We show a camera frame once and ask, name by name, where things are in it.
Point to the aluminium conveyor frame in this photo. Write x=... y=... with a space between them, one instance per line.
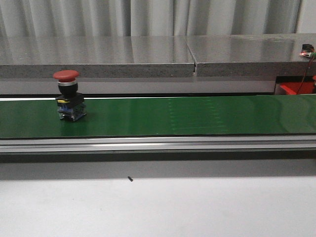
x=157 y=148

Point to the white curtain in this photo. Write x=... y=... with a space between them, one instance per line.
x=44 y=18

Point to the red plastic tray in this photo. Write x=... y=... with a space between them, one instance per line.
x=293 y=88

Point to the small green circuit board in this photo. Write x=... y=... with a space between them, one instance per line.
x=308 y=51

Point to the green conveyor belt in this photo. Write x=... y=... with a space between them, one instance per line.
x=126 y=117

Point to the grey stone counter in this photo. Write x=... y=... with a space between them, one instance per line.
x=153 y=65

